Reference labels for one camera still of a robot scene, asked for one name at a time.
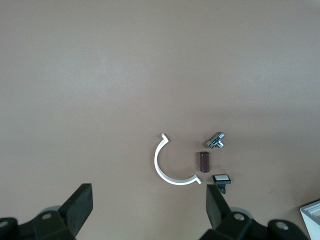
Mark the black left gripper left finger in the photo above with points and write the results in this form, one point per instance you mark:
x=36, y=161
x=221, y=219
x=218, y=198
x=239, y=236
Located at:
x=77, y=207

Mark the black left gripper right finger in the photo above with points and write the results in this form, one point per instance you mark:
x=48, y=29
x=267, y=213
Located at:
x=217, y=212

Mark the black square white-top push button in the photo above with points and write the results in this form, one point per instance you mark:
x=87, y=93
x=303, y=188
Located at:
x=221, y=178

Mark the white drawer cabinet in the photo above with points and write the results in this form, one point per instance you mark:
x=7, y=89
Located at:
x=312, y=225

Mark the brown cylindrical capacitor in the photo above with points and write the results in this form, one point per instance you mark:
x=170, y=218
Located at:
x=205, y=162

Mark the silver metal tee fitting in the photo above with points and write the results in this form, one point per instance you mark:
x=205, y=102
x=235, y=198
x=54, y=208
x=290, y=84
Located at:
x=214, y=140

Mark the white semicircular pipe clamp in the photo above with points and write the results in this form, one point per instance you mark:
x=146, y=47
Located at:
x=156, y=161

